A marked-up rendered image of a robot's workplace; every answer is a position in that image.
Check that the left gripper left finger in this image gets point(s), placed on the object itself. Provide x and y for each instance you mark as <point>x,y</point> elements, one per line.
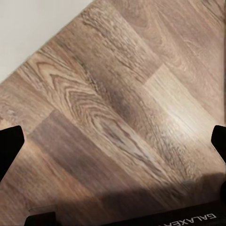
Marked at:
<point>11,141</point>

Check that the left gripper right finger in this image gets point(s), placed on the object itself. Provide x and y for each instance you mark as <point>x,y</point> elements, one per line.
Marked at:
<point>219,140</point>

